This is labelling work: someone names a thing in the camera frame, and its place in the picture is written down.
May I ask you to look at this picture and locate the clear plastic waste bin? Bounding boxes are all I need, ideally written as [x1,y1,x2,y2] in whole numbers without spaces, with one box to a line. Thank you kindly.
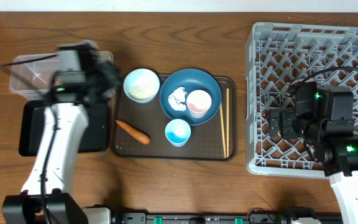
[1,49,112,104]

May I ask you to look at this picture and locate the pink paper cup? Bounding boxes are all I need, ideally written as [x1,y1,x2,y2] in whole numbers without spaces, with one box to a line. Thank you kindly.
[186,90,212,118]

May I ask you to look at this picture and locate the white tissue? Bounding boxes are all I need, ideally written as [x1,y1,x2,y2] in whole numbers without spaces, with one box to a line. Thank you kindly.
[168,86,187,111]

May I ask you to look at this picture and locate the left wooden chopstick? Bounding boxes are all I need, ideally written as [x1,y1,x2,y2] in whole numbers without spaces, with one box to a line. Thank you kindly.
[219,102,227,158]

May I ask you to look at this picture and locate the orange carrot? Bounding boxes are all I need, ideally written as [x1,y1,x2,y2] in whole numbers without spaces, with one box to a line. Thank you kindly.
[116,120,150,145]

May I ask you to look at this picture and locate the black waste tray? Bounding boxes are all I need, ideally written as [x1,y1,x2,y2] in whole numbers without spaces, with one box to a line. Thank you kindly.
[19,100,109,157]

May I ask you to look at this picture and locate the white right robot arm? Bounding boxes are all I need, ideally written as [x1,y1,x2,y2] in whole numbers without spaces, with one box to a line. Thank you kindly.
[268,67,358,223]

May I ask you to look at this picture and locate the dark blue plate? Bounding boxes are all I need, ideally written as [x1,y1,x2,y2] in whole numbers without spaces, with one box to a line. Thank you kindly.
[160,68,222,126]

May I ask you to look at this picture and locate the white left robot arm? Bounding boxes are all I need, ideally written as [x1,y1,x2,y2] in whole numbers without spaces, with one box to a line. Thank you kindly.
[2,40,122,223]

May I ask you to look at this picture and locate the brown serving tray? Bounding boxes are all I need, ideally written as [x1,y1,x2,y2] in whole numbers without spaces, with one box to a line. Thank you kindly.
[110,77,237,161]

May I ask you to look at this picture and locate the light blue rice bowl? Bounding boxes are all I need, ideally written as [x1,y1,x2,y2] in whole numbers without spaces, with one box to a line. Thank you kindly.
[123,68,160,103]

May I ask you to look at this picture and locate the grey dishwasher rack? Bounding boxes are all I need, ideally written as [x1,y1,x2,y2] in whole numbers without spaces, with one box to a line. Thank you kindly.
[246,22,358,179]

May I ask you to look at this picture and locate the light blue small cup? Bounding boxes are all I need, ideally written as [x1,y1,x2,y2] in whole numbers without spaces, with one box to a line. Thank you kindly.
[165,119,191,147]

